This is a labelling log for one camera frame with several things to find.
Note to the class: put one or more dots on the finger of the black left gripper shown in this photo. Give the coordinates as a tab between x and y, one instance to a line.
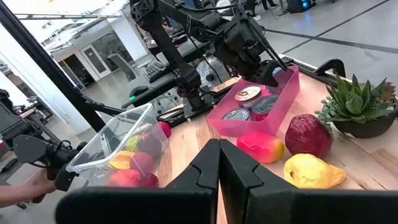
264	73
269	46

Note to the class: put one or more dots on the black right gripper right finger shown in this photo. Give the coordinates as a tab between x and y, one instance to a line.
233	177

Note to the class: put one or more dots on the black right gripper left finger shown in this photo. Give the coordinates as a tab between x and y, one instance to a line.
205	174

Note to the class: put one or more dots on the silver tin can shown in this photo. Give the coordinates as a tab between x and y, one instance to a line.
277	72

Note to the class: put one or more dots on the dark maroon fruit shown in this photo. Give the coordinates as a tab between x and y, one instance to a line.
150	144

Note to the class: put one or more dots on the dark red textured fruit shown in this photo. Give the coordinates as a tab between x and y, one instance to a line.
308	137

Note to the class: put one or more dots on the green apple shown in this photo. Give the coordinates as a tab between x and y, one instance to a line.
132	143

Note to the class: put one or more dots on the red orange mango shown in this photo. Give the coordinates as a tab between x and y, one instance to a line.
123	179

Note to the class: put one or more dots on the yellow orange starfruit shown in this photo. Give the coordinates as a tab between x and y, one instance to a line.
120	160

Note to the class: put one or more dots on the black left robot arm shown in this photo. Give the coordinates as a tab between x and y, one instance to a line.
169	49

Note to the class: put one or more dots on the person's forearm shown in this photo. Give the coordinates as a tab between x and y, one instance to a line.
12	196

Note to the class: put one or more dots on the person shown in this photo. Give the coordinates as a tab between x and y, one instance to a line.
258	9

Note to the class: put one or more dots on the red yellow mango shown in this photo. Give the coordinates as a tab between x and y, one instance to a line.
259	147

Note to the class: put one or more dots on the black computer tower glowing fans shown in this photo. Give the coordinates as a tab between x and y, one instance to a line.
300	5

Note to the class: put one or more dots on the red translucent plastic tray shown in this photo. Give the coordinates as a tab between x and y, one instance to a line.
248	127

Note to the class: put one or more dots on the small dark red fruit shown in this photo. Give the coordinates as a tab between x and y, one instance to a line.
165	129

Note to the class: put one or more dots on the yellow apple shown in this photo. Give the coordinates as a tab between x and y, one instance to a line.
311	172

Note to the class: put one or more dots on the black keyboard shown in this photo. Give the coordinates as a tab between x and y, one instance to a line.
155	71

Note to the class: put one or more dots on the black long desk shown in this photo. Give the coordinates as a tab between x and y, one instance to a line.
155	88

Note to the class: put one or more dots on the potted succulent plant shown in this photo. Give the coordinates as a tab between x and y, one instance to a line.
357	102

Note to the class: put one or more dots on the black computer mouse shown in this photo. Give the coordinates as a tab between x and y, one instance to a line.
138	92

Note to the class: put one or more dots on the clear plastic container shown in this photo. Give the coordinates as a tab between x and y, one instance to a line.
102	137

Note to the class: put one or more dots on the grey chair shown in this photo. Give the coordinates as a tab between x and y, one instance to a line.
122	65

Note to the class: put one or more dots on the person's hand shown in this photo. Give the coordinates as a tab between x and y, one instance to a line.
40	186

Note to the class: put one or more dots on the black rig post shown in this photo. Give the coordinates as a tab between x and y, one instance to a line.
46	68

